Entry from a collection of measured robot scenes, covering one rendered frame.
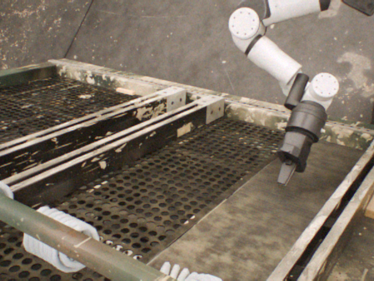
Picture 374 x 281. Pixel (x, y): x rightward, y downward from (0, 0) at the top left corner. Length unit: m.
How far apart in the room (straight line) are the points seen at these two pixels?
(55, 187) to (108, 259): 0.62
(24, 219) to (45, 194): 0.52
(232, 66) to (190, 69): 0.29
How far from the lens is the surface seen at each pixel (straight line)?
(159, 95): 1.61
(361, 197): 1.01
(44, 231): 0.49
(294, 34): 2.70
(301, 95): 1.16
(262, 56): 1.16
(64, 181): 1.06
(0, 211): 0.54
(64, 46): 3.61
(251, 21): 1.15
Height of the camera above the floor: 2.31
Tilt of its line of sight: 59 degrees down
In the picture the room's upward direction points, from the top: 60 degrees counter-clockwise
